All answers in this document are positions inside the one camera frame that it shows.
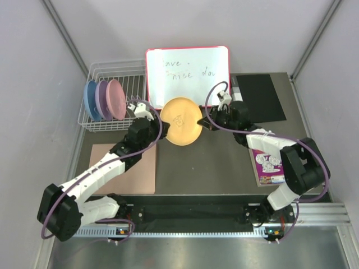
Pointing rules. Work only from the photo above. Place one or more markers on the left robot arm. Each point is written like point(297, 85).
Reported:
point(64, 209)

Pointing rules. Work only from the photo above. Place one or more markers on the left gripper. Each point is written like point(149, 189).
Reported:
point(165, 126)

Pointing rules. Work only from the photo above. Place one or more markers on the purple plate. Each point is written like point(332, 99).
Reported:
point(101, 100)

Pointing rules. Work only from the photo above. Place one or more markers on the pink plate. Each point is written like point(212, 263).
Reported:
point(116, 99)

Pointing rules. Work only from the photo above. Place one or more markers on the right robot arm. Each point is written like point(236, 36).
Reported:
point(302, 163)

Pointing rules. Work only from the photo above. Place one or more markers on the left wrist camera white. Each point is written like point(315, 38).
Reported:
point(140, 111)

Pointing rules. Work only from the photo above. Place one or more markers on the blue plate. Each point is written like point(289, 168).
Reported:
point(89, 101)

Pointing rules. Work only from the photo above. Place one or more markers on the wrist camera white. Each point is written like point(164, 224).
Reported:
point(224, 100)
point(140, 111)

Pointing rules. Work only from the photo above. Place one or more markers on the orange plate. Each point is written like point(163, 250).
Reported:
point(182, 114)

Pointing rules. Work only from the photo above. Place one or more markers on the white wire dish rack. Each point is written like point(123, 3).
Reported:
point(131, 74)

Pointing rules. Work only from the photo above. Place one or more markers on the purple book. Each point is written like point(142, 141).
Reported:
point(268, 170)

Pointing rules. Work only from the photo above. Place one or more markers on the black notebook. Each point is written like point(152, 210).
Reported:
point(260, 96)

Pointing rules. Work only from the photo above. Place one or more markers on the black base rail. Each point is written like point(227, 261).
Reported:
point(243, 209)

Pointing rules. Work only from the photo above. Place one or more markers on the red framed whiteboard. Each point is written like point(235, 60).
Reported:
point(186, 72)

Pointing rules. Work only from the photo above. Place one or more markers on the grey cable duct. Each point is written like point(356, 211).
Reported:
point(117, 232)

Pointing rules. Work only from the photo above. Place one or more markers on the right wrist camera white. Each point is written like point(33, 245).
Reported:
point(224, 100)

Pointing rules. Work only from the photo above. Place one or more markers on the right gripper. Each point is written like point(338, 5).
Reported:
point(214, 114)

